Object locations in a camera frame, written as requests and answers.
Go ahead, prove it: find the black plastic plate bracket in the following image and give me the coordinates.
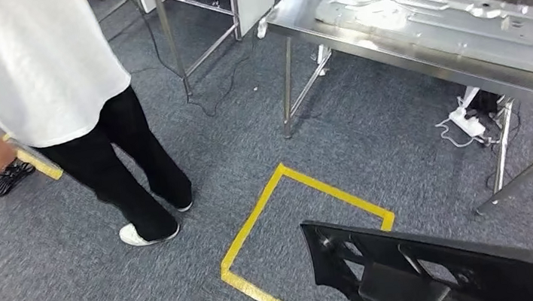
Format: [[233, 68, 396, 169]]
[[300, 193, 533, 301]]

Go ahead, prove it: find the stainless steel workbench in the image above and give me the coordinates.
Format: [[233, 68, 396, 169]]
[[263, 0, 533, 239]]

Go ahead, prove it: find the black striped shoe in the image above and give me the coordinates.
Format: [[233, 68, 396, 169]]
[[0, 160, 40, 199]]

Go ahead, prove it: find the yellow floor tape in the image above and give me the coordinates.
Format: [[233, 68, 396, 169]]
[[0, 126, 66, 187], [209, 150, 407, 301]]

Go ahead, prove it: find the person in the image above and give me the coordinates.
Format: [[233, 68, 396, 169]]
[[0, 0, 200, 264]]

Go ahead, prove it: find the white plug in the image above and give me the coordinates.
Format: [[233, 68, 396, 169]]
[[254, 15, 271, 40]]

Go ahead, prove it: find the white power strip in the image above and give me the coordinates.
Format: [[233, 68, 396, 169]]
[[447, 104, 488, 141]]

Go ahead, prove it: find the stamped sheet metal panel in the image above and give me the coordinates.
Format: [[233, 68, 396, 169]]
[[313, 0, 533, 108]]

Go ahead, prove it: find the black power adapter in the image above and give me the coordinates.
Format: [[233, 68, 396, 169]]
[[464, 87, 504, 120]]

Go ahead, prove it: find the steel frame table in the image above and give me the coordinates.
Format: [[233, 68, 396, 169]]
[[120, 0, 251, 105]]

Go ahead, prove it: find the black floor cable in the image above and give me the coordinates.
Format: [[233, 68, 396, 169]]
[[120, 0, 266, 128]]

